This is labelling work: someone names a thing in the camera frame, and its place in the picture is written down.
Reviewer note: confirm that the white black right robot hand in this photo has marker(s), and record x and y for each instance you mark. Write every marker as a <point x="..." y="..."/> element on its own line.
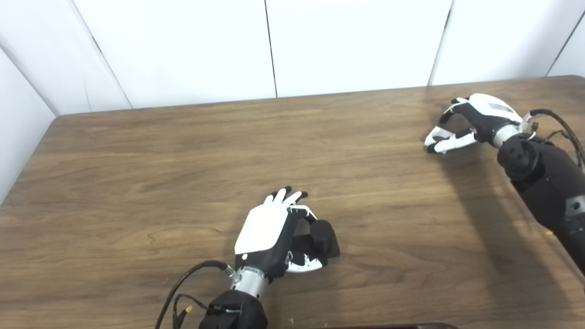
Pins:
<point x="484" y="116"/>

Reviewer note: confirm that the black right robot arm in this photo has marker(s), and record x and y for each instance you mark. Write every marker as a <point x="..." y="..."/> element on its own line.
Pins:
<point x="544" y="183"/>

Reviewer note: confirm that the white square piece with hole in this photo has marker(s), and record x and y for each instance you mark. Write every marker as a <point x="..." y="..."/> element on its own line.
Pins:
<point x="433" y="135"/>

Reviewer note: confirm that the black peg block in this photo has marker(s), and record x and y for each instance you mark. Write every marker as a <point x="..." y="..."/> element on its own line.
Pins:
<point x="322" y="233"/>

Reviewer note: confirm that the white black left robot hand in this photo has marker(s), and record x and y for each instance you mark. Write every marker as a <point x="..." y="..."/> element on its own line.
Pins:
<point x="260" y="228"/>

